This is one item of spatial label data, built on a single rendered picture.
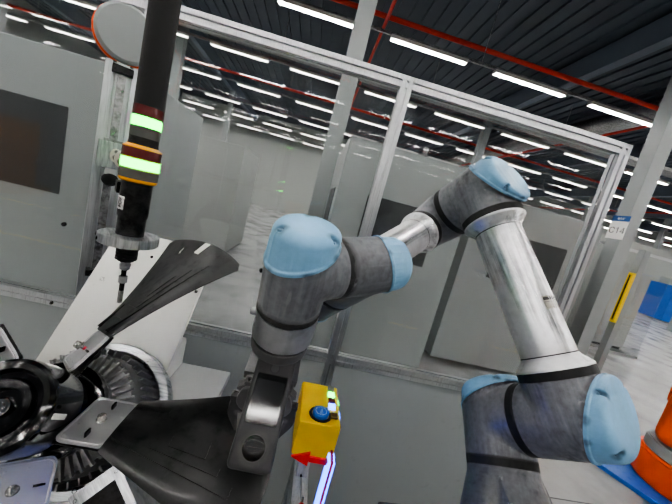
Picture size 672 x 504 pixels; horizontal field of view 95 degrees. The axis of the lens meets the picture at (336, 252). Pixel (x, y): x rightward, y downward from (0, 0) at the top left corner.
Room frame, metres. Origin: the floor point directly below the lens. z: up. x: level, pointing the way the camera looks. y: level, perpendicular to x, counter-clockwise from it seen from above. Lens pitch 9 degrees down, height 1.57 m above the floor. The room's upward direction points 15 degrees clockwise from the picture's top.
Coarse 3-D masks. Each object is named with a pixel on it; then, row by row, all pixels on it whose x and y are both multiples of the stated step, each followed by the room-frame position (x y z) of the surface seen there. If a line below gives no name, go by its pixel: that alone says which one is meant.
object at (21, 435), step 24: (24, 360) 0.37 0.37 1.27; (0, 384) 0.35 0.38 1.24; (24, 384) 0.36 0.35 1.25; (48, 384) 0.36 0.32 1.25; (72, 384) 0.40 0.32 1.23; (96, 384) 0.45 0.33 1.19; (24, 408) 0.34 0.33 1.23; (48, 408) 0.35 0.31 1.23; (72, 408) 0.38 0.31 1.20; (0, 432) 0.32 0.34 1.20; (24, 432) 0.33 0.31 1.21; (48, 432) 0.35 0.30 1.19; (0, 456) 0.31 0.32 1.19; (24, 456) 0.35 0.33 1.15
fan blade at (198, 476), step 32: (128, 416) 0.41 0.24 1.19; (160, 416) 0.42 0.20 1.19; (192, 416) 0.44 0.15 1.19; (224, 416) 0.45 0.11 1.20; (128, 448) 0.36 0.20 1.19; (160, 448) 0.37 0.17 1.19; (192, 448) 0.38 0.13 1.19; (224, 448) 0.40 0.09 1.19; (160, 480) 0.34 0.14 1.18; (192, 480) 0.35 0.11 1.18; (224, 480) 0.36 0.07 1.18; (256, 480) 0.37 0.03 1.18
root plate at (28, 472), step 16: (0, 464) 0.34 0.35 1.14; (16, 464) 0.35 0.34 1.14; (32, 464) 0.36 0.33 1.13; (48, 464) 0.37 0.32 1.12; (0, 480) 0.33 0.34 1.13; (16, 480) 0.34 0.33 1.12; (32, 480) 0.35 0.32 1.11; (48, 480) 0.36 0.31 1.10; (0, 496) 0.32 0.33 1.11; (16, 496) 0.33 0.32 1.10; (32, 496) 0.34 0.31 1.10; (48, 496) 0.35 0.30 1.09
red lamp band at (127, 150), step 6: (126, 150) 0.38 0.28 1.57; (132, 150) 0.38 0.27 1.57; (138, 150) 0.38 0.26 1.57; (144, 150) 0.38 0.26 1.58; (132, 156) 0.38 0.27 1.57; (138, 156) 0.38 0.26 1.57; (144, 156) 0.38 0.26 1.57; (150, 156) 0.39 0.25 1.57; (156, 156) 0.39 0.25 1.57; (156, 162) 0.39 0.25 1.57
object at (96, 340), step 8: (96, 336) 0.47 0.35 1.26; (104, 336) 0.45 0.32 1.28; (88, 344) 0.46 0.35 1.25; (96, 344) 0.44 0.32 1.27; (72, 352) 0.46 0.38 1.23; (80, 352) 0.44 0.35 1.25; (88, 352) 0.42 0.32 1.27; (64, 360) 0.44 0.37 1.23; (72, 360) 0.43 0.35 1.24; (80, 360) 0.41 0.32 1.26; (72, 368) 0.40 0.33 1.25
